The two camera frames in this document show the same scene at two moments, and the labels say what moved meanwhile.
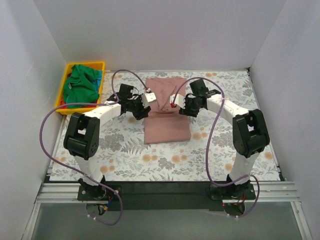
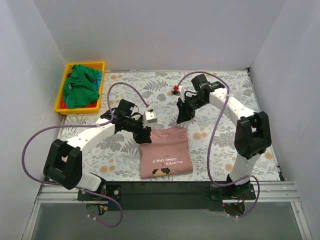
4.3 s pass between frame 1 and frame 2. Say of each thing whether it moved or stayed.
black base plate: stayed
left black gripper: moved
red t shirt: stayed
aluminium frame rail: stayed
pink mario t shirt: moved
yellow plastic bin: stayed
